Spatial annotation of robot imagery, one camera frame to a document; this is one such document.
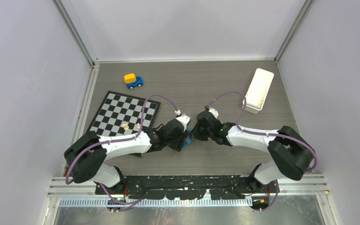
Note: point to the black white chessboard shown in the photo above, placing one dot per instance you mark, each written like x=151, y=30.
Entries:
x=115, y=110

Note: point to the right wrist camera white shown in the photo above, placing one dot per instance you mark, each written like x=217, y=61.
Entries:
x=213, y=111

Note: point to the blue card holder wallet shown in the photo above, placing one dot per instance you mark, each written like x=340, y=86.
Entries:
x=187, y=139

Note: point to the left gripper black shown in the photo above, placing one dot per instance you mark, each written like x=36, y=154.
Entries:
x=177, y=145

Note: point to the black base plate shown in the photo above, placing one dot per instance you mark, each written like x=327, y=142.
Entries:
x=186, y=187

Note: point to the aluminium frame rail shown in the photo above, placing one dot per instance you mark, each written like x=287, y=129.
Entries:
x=79, y=195

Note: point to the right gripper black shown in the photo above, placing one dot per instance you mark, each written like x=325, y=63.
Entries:
x=196, y=134

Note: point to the blue yellow toy car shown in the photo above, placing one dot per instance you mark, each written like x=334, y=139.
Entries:
x=131, y=80

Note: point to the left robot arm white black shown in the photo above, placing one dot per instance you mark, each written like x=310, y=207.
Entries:
x=86, y=157

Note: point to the white plastic box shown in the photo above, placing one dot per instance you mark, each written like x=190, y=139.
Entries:
x=257, y=91

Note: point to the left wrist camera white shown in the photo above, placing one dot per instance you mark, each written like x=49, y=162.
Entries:
x=182, y=118

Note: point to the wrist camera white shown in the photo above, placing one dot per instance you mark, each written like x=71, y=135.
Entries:
x=213, y=111
x=182, y=118

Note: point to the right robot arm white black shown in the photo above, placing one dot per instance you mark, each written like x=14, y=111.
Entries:
x=290, y=155

